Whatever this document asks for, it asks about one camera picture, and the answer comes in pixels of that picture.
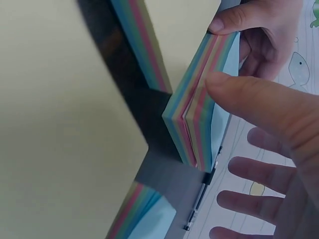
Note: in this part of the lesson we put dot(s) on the person's right hand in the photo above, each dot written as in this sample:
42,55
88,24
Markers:
304,154

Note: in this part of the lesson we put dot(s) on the person's left hand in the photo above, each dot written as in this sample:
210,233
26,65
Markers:
271,30

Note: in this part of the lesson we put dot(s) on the multicoloured paper pad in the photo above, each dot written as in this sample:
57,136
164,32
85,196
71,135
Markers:
197,119
149,214
139,42

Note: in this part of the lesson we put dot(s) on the black pen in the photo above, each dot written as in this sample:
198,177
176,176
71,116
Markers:
197,211

